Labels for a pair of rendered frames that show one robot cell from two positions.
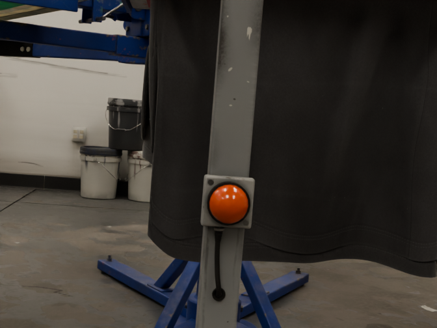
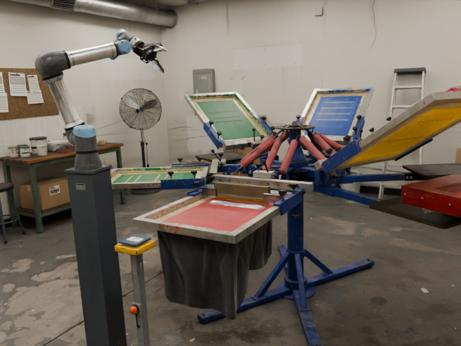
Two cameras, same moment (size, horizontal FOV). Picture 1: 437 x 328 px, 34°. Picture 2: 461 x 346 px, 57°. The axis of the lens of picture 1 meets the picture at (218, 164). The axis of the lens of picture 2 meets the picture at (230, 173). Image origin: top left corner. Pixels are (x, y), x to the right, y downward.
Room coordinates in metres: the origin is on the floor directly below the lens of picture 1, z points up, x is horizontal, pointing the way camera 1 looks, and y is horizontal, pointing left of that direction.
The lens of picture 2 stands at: (-0.50, -1.36, 1.62)
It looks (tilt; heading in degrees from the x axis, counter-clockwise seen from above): 12 degrees down; 34
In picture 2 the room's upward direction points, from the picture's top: 2 degrees counter-clockwise
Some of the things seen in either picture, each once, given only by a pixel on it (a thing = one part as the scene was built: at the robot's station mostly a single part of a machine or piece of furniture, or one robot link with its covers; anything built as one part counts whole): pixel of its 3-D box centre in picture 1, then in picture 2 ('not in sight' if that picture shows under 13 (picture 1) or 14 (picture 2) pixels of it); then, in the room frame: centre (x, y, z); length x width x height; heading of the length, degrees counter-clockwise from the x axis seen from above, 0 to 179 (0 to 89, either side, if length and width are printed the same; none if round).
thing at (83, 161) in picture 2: not in sight; (87, 158); (0.99, 0.60, 1.25); 0.15 x 0.15 x 0.10
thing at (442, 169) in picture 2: not in sight; (383, 176); (2.73, -0.58, 0.91); 1.34 x 0.40 x 0.08; 124
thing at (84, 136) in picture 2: not in sight; (84, 137); (0.99, 0.61, 1.37); 0.13 x 0.12 x 0.14; 67
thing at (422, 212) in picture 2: not in sight; (363, 198); (2.06, -0.62, 0.91); 1.34 x 0.40 x 0.08; 64
